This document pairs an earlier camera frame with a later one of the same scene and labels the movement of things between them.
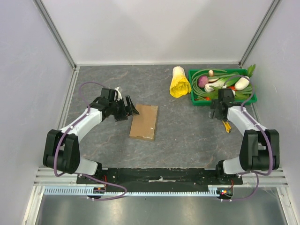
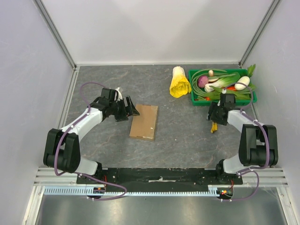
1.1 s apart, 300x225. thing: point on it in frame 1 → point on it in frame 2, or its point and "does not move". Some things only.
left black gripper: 123,115 does not move
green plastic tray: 208,85 does not move
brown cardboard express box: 144,125 does not move
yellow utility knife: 227,126 → 214,127
